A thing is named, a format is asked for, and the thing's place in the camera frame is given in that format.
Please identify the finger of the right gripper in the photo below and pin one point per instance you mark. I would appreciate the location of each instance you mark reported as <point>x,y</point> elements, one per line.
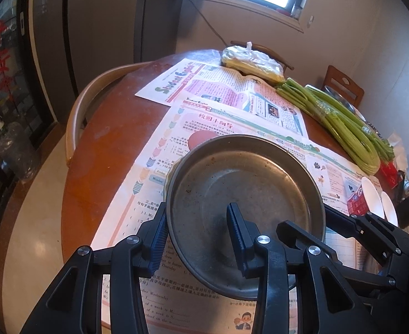
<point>289,233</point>
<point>398,238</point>

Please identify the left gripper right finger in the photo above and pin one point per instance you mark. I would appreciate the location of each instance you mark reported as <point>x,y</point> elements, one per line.
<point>316,280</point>

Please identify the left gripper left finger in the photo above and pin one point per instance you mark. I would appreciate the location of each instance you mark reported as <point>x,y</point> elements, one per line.
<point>72,302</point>

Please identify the red instant noodle bowl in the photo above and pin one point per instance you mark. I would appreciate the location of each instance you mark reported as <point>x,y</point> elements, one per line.
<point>365,199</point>

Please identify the orange plastic plate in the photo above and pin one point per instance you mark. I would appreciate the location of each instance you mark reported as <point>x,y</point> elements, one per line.
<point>200,137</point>

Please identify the yellow shell-shaped plate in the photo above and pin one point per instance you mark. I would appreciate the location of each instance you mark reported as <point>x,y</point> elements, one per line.
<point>168,178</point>

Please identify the black thermos bottle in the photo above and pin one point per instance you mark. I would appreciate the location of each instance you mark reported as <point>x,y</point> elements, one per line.
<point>401,204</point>

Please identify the red tissue box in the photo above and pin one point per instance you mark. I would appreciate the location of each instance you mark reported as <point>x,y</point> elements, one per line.
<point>392,169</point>

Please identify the rear celery bunch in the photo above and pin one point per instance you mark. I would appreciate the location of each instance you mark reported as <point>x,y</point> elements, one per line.
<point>383,148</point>

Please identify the celery bunch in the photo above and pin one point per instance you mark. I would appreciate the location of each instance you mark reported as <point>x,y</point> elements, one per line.
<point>383,148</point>
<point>349,136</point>

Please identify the large newspaper sheet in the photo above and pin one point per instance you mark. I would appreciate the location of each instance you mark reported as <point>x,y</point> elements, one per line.
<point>272,174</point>

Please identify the front celery bunch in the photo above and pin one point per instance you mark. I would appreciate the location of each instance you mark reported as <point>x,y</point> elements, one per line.
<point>349,136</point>

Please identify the far metal bowl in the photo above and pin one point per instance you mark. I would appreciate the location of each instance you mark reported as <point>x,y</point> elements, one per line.
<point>339,98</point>

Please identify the wooden chair back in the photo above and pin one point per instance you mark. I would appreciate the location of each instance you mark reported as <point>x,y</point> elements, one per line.
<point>343,85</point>

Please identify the far newspaper sheet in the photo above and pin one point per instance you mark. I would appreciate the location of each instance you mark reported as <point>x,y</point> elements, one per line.
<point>225,86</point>

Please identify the plastic bag of corn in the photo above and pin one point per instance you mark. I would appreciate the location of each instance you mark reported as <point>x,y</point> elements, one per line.
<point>250,61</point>

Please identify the curved wooden chair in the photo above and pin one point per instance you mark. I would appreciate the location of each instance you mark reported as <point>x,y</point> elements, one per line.
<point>86,98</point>

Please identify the dark refrigerator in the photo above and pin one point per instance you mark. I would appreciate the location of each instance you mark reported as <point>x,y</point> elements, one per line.
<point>51,49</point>

